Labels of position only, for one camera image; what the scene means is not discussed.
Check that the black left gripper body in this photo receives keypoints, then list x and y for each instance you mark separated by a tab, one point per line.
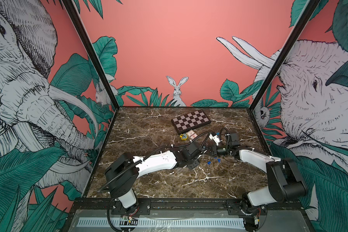
192	163

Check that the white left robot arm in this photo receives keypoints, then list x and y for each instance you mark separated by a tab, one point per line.
127	168

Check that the folding chess board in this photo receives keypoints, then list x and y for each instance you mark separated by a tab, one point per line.
190	121

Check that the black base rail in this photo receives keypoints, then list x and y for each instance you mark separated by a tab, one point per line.
146	206

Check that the white perforated strip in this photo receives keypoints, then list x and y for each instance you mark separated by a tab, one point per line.
233	223

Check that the playing card box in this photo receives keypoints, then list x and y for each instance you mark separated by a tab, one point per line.
191	134

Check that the black corner frame post right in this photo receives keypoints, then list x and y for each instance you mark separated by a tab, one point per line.
303	19

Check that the black corner frame post left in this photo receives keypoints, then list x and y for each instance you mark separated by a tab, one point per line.
82	33

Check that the yellow butterfly toy block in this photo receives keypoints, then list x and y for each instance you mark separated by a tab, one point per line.
183	137

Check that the black corner frame post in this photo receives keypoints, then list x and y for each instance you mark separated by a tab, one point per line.
82	33
303	19

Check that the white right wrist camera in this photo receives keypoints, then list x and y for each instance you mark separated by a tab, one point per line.
215	138

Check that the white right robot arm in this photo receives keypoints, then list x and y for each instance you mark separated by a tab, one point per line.
284	180

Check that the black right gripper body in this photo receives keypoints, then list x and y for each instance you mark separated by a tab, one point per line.
220	150

